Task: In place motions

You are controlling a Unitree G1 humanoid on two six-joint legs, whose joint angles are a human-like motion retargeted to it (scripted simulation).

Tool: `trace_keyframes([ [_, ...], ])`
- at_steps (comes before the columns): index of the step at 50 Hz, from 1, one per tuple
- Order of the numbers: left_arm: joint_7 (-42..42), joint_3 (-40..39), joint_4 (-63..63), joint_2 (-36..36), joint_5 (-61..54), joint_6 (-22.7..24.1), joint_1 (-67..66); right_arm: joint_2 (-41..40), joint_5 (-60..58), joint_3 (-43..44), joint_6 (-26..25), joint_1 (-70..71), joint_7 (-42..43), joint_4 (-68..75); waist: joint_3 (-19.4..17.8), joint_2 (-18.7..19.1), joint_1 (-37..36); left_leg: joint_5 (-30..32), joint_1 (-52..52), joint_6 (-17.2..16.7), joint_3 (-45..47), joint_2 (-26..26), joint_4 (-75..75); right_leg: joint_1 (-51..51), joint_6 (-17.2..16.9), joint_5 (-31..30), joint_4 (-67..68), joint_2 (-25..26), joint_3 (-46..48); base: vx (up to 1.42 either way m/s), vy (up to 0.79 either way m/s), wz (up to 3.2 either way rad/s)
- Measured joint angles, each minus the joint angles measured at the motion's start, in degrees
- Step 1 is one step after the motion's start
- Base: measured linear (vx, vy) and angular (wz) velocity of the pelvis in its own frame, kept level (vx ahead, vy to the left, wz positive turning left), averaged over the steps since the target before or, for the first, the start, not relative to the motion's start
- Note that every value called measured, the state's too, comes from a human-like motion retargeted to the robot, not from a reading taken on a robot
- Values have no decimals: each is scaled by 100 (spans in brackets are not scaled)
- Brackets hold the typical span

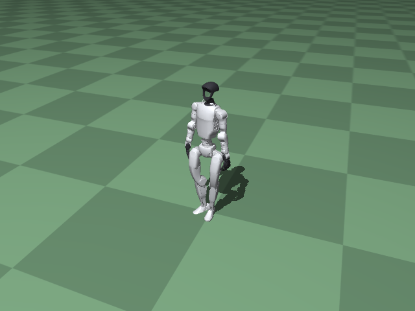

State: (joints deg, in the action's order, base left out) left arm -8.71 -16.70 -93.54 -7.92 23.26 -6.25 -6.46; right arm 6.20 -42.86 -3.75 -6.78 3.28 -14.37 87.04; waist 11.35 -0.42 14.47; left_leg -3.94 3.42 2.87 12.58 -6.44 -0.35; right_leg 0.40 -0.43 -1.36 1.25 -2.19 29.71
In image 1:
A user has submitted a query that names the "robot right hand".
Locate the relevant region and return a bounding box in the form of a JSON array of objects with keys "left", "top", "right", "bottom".
[{"left": 185, "top": 143, "right": 191, "bottom": 158}]

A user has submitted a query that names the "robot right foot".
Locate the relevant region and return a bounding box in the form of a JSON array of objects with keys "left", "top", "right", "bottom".
[{"left": 193, "top": 203, "right": 209, "bottom": 214}]

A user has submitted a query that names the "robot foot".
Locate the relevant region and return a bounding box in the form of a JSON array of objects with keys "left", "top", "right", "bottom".
[
  {"left": 204, "top": 207, "right": 215, "bottom": 222},
  {"left": 193, "top": 203, "right": 209, "bottom": 214}
]

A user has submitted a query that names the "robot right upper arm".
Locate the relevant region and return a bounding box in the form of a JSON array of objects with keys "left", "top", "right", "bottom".
[{"left": 187, "top": 102, "right": 200, "bottom": 130}]

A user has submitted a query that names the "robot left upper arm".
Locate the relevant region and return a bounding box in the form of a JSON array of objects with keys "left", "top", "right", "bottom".
[{"left": 215, "top": 108, "right": 228, "bottom": 141}]

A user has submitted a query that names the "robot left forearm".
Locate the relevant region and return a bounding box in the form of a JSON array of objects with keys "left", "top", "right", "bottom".
[{"left": 220, "top": 133, "right": 230, "bottom": 159}]

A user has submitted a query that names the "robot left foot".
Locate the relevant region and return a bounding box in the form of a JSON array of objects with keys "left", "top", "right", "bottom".
[{"left": 204, "top": 207, "right": 215, "bottom": 222}]

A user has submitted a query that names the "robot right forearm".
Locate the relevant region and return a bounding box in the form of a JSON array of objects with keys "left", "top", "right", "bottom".
[{"left": 185, "top": 127, "right": 195, "bottom": 146}]

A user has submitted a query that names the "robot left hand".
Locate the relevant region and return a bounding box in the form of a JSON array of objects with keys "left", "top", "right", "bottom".
[{"left": 220, "top": 155, "right": 231, "bottom": 171}]

